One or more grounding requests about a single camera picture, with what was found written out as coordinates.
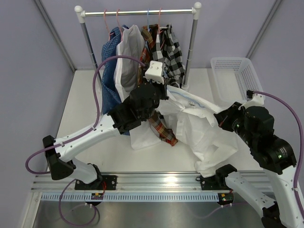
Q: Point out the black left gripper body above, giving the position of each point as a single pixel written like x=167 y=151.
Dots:
x=159 y=93

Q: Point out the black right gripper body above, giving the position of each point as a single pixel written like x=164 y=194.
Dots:
x=234 y=120

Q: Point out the white linen shirt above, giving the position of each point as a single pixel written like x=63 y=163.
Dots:
x=198 y=128

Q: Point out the blue plastic hanger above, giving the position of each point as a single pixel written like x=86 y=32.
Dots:
x=188 y=99

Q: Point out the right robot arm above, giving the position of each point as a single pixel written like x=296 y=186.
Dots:
x=255 y=127

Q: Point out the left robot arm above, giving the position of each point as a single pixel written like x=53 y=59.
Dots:
x=61 y=152

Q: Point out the blue checked shirt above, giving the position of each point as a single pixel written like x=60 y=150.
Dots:
x=110 y=96

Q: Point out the black white checked shirt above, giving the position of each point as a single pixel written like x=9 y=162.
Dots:
x=166 y=49

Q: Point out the white hanging shirt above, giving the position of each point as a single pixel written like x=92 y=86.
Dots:
x=125 y=80

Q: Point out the red brown plaid shirt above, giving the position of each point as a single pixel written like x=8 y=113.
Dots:
x=164 y=133

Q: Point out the blue hanger on rack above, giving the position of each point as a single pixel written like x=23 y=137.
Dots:
x=149 y=29

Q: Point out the white plastic basket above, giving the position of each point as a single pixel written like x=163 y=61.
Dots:
x=233 y=76

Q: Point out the metal clothes rack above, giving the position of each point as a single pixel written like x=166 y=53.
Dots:
x=195 y=11

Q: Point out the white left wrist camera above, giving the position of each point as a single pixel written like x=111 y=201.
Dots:
x=154 y=72

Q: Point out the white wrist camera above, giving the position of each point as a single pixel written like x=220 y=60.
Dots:
x=154 y=72
x=253 y=99

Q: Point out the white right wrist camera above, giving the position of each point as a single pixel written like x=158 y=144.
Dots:
x=253 y=99

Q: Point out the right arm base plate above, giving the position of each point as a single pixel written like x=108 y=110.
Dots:
x=212 y=183

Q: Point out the aluminium mounting rail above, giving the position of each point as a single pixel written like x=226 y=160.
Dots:
x=131 y=182

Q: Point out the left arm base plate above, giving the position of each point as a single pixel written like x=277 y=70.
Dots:
x=105 y=182

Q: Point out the white slotted cable duct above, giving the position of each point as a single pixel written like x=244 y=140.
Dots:
x=132 y=197

